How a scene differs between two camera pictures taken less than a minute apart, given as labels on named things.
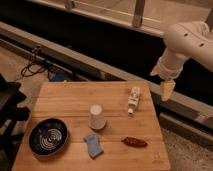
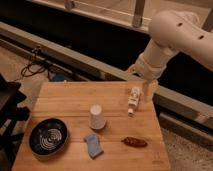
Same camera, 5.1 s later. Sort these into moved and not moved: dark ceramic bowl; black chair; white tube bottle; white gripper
Moved: white gripper
Not moved: black chair; white tube bottle; dark ceramic bowl
